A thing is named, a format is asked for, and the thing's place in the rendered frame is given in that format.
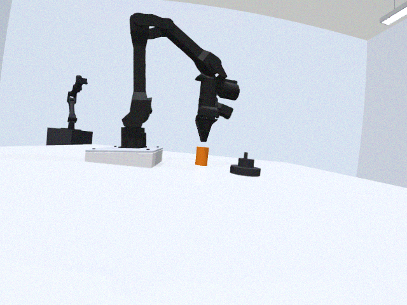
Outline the orange knob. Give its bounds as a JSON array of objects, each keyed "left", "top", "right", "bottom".
[{"left": 195, "top": 147, "right": 209, "bottom": 166}]

